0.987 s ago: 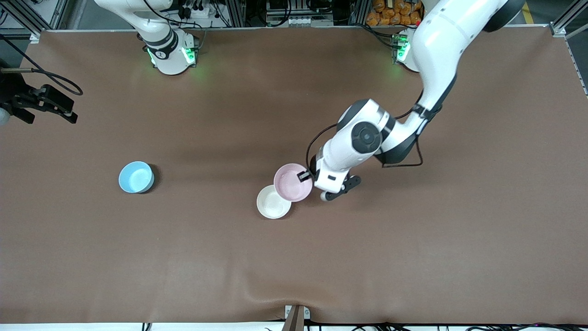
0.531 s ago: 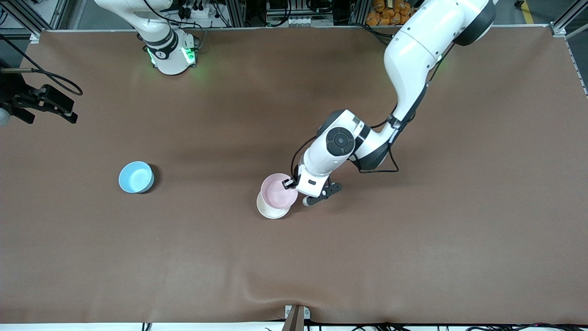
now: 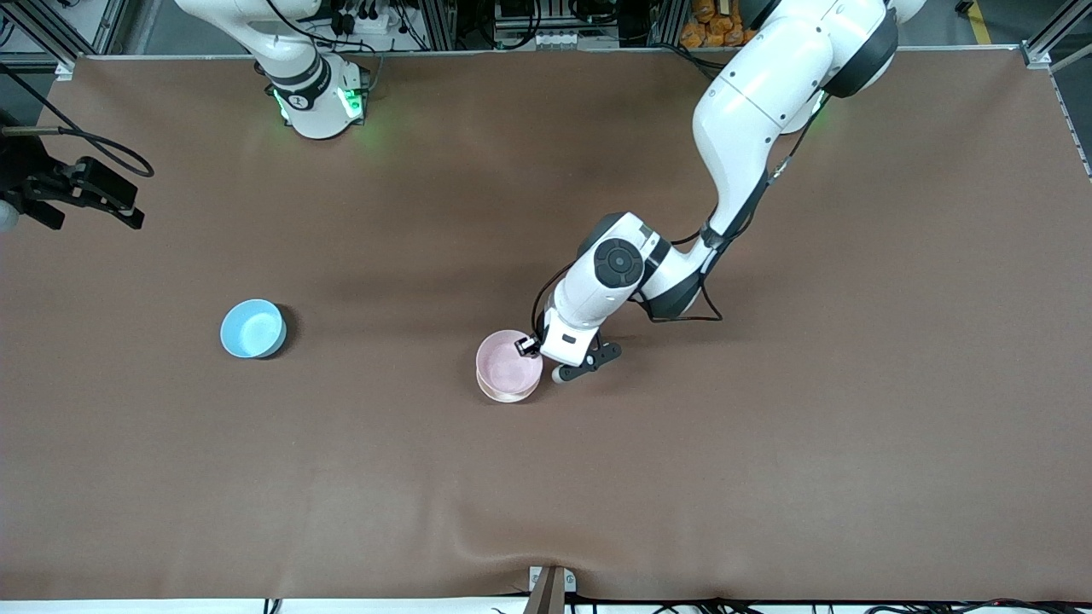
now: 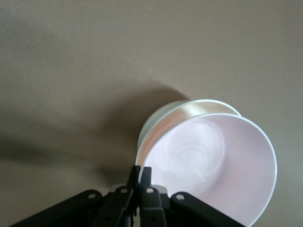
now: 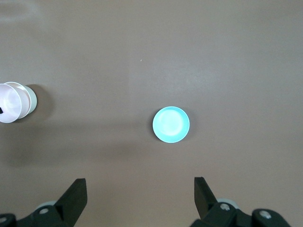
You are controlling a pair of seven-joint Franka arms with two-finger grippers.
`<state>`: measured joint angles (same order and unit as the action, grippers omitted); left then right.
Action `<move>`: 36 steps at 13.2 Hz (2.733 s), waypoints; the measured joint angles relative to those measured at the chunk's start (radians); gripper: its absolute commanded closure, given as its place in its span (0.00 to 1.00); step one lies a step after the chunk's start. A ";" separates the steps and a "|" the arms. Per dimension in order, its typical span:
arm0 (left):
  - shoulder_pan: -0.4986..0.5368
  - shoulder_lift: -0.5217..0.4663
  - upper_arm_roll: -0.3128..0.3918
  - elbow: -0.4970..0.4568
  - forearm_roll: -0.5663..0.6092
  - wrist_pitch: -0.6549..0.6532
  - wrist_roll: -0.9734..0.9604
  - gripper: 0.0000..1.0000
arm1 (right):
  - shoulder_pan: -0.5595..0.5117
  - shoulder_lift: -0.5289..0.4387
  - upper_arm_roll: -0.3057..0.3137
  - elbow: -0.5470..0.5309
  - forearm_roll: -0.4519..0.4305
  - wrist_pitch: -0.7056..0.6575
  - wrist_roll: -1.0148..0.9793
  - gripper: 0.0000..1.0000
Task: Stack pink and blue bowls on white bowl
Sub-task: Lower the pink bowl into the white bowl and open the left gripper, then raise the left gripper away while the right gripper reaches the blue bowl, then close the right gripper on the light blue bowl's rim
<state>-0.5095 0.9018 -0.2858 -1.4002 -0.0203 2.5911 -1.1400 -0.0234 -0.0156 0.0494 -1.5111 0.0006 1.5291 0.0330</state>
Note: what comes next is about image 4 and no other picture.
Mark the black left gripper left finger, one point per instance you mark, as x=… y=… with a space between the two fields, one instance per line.
x=118 y=208

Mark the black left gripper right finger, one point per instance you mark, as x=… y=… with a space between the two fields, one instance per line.
x=151 y=208

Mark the white bowl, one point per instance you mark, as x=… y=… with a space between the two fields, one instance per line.
x=189 y=111
x=225 y=160

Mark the brown table cloth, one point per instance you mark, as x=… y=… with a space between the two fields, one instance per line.
x=71 y=59

